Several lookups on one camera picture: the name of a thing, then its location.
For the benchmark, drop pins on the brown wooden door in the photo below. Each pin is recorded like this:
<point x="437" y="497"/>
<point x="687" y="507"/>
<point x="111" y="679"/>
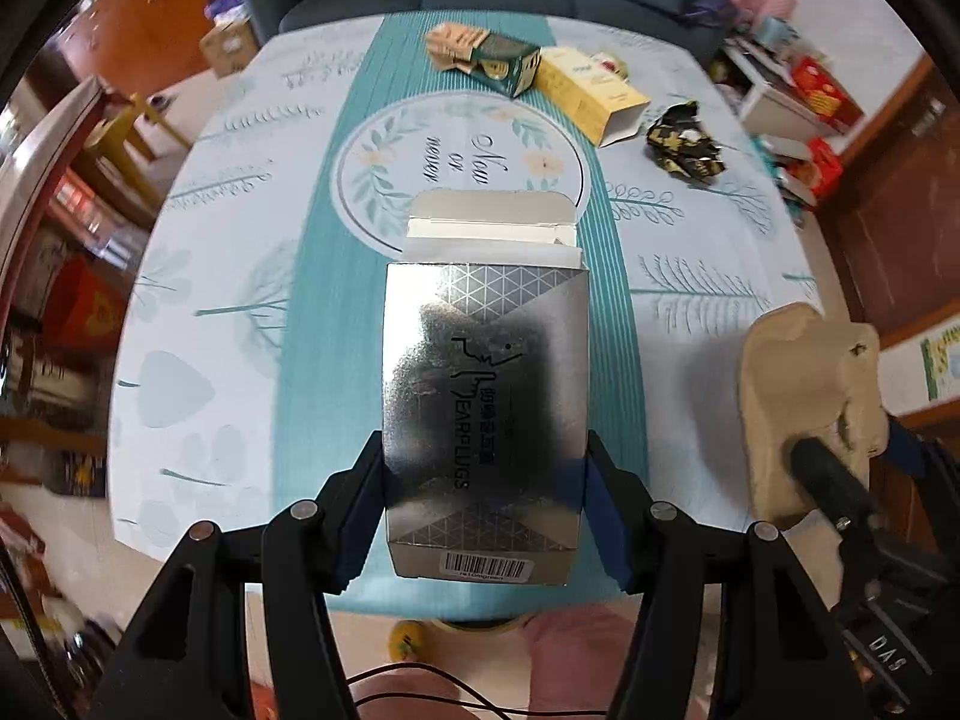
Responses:
<point x="892" y="202"/>

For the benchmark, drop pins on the white cabinet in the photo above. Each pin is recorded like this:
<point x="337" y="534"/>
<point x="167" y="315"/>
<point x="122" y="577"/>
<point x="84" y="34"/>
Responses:
<point x="772" y="101"/>

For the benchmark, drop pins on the yellow cardboard box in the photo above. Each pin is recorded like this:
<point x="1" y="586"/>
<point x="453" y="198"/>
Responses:
<point x="592" y="101"/>

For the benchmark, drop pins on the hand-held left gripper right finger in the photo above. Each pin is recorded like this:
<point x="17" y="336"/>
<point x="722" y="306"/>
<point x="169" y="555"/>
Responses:
<point x="607" y="525"/>

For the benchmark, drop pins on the teal storage box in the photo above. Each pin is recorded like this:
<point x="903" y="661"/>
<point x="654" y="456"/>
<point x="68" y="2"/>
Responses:
<point x="772" y="34"/>

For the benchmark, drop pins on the dark wooden shelf unit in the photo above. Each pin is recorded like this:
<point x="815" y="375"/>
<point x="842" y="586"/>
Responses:
<point x="52" y="240"/>

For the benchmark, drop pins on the purple bag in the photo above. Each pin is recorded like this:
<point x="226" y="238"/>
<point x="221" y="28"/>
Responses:
<point x="709" y="4"/>

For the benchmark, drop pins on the light blue printed tablecloth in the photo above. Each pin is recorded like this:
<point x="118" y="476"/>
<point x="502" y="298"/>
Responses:
<point x="262" y="277"/>

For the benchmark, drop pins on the brown pulp cup tray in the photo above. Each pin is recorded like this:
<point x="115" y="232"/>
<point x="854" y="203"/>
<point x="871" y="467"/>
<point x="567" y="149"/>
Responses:
<point x="795" y="375"/>

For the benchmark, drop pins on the silver cardboard box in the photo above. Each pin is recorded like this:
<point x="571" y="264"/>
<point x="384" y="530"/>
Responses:
<point x="480" y="360"/>

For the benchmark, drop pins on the yellow round object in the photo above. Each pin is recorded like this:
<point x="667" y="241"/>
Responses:
<point x="405" y="641"/>

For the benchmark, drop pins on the tan paper packet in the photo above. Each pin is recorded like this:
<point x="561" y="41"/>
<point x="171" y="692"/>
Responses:
<point x="454" y="45"/>

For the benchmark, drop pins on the black and gold wrapper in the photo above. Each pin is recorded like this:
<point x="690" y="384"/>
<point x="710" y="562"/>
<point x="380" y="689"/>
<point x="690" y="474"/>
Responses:
<point x="686" y="142"/>

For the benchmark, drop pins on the red gift box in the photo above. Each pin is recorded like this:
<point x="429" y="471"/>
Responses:
<point x="825" y="90"/>

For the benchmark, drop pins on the small dark green box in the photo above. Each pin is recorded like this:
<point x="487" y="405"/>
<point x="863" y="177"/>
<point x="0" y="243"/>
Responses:
<point x="506" y="64"/>

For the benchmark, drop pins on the red paper bag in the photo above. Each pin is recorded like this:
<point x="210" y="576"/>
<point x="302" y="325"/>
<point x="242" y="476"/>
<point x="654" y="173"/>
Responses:
<point x="823" y="165"/>

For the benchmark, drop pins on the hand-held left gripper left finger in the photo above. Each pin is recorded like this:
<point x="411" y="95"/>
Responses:
<point x="361" y="525"/>

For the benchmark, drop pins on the brown cardboard box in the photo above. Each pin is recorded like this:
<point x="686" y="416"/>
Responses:
<point x="229" y="45"/>

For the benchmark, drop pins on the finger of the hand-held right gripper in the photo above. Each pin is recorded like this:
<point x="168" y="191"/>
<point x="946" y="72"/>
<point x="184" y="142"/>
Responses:
<point x="825" y="472"/>
<point x="915" y="454"/>

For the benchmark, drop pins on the colourful wall chart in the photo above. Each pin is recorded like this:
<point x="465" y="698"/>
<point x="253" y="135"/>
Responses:
<point x="943" y="356"/>

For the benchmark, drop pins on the red and white packet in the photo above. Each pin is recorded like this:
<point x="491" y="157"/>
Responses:
<point x="609" y="66"/>

